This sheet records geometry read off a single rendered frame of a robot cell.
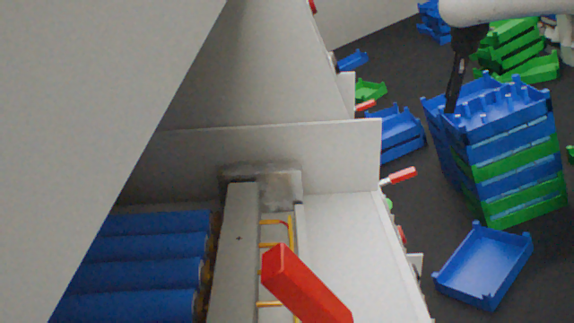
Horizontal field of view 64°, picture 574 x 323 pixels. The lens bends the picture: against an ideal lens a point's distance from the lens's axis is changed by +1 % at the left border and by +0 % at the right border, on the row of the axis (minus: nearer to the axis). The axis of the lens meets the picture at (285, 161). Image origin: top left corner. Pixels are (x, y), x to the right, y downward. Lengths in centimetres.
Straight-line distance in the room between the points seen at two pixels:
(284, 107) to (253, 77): 3
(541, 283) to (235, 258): 154
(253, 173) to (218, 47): 7
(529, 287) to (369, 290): 149
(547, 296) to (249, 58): 150
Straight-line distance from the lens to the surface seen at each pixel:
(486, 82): 216
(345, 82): 37
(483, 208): 181
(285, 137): 28
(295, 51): 26
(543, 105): 172
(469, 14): 114
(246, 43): 26
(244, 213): 24
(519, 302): 167
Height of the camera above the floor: 127
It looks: 26 degrees down
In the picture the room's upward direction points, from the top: 26 degrees counter-clockwise
